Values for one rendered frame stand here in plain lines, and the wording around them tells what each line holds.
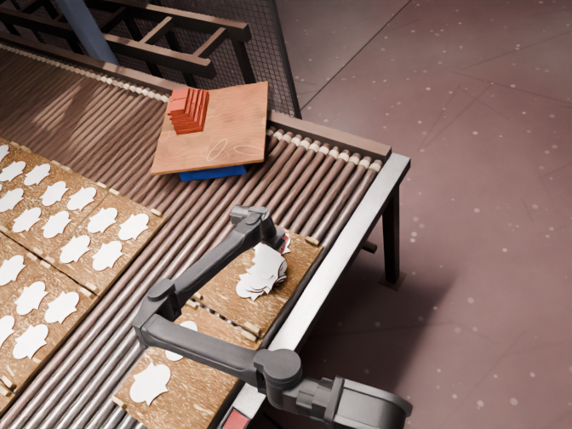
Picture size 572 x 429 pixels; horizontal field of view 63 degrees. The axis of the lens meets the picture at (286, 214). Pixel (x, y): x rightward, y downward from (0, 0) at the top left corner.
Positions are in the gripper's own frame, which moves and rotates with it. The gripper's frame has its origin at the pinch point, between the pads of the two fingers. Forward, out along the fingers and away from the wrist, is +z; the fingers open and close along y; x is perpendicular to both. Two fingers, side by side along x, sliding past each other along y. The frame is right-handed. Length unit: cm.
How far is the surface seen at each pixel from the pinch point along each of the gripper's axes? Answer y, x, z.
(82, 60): 193, -47, 10
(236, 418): -21, 50, 15
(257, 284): 0.1, 12.3, 8.4
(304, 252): -3.9, -9.1, 13.3
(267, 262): -0.1, 4.9, 3.6
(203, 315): 12.0, 30.9, 13.6
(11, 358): 63, 84, 14
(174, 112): 76, -27, -10
